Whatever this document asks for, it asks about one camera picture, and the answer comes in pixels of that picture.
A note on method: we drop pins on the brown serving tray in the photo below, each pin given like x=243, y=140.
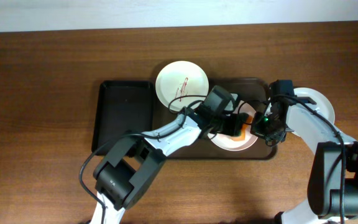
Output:
x=253, y=89

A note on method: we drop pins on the grey plate with red smear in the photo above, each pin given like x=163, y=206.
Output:
x=319, y=105

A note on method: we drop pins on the black plastic tray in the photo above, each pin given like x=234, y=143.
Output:
x=122, y=106

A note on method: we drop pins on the pink plate with red smear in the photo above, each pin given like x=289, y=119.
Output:
x=224, y=142

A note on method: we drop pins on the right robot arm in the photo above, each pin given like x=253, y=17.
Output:
x=332, y=192

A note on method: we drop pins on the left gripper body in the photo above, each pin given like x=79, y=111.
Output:
x=234, y=127

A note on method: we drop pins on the green orange sponge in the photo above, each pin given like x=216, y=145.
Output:
x=244, y=130

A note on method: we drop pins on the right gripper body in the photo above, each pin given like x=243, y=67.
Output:
x=258, y=129

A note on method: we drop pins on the cream plate with red smear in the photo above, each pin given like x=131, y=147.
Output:
x=181, y=78

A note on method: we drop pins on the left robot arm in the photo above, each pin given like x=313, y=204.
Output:
x=132, y=163

